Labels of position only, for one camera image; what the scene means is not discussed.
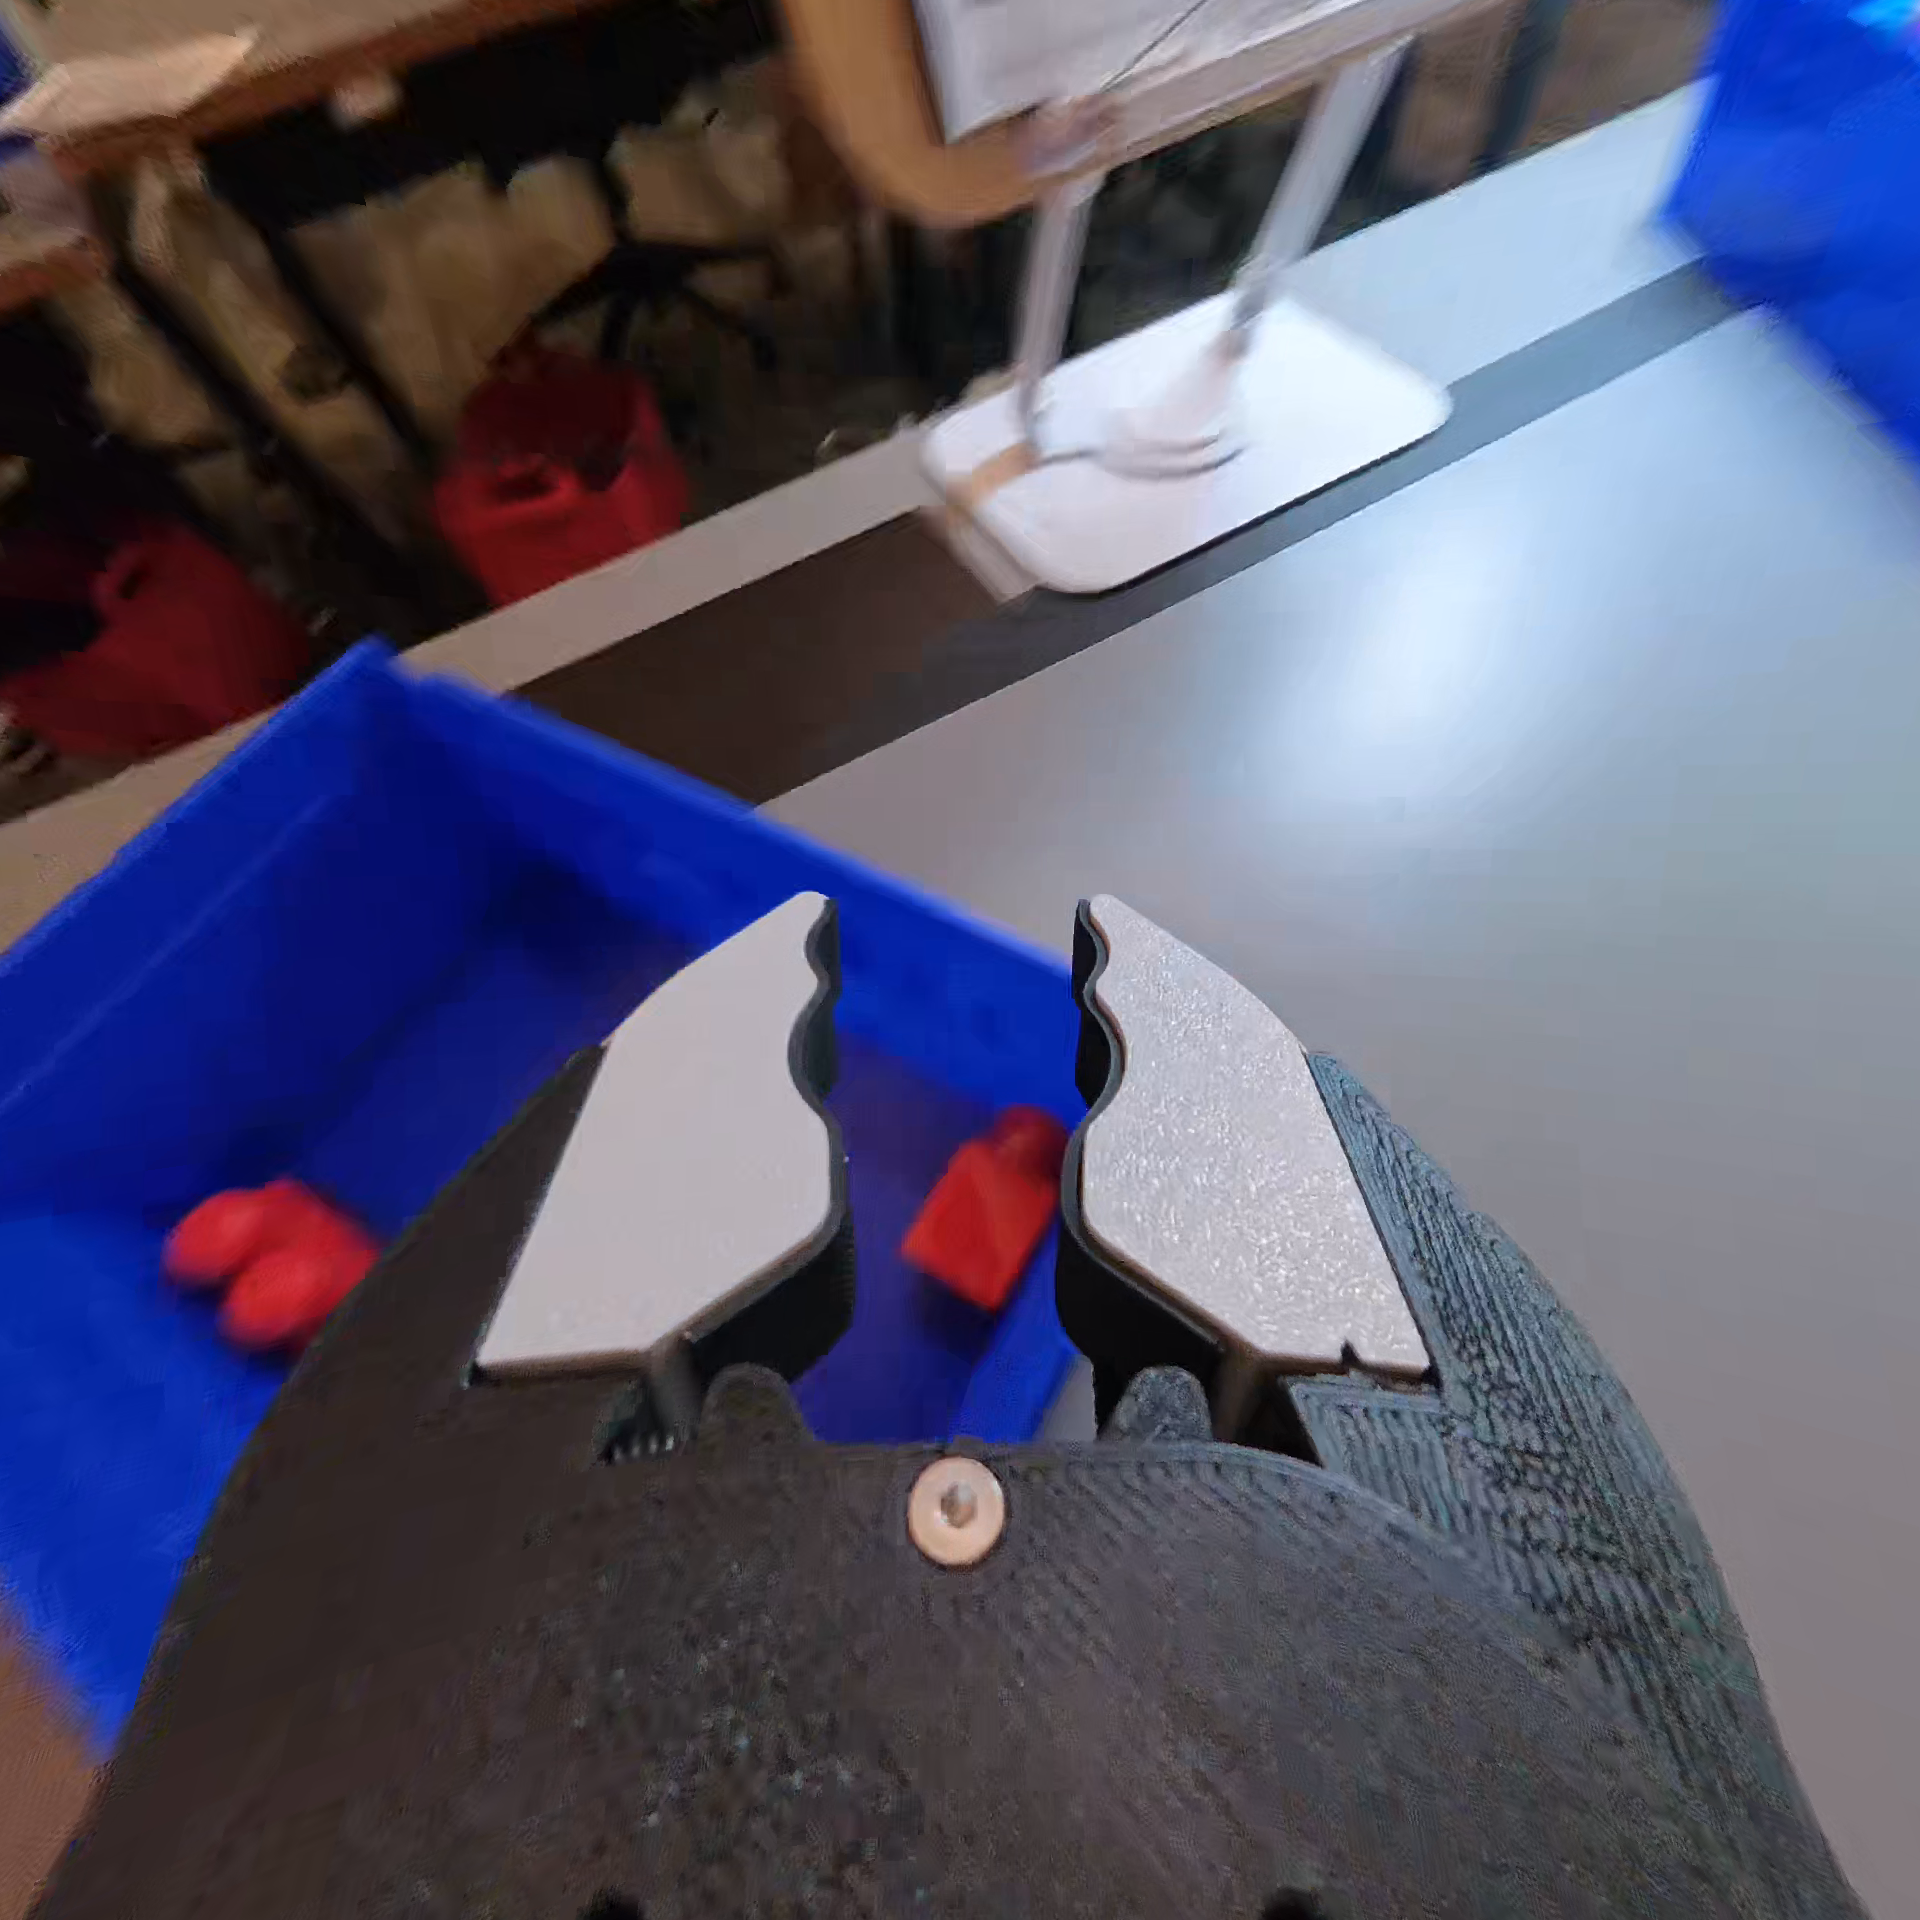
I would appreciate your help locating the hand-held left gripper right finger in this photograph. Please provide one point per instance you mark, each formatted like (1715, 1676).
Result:
(1230, 1185)

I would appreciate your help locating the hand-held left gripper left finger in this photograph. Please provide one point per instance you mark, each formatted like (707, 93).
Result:
(691, 1185)

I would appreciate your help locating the red two-stud mega block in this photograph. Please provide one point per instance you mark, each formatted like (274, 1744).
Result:
(270, 1260)

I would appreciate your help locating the blue plastic bin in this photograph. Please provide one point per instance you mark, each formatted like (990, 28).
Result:
(375, 840)
(1800, 180)

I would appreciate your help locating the red plastic jerrycan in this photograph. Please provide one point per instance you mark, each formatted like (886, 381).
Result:
(555, 494)
(166, 645)

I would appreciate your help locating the white document stand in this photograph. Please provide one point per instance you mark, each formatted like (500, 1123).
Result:
(1290, 420)

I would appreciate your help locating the instruction sheet on white stand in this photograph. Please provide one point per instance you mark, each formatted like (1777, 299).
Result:
(856, 120)

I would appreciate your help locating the printed instruction sheet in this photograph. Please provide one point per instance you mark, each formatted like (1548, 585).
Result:
(1020, 59)

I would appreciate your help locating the long grey table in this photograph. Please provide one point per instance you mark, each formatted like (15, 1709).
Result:
(299, 75)

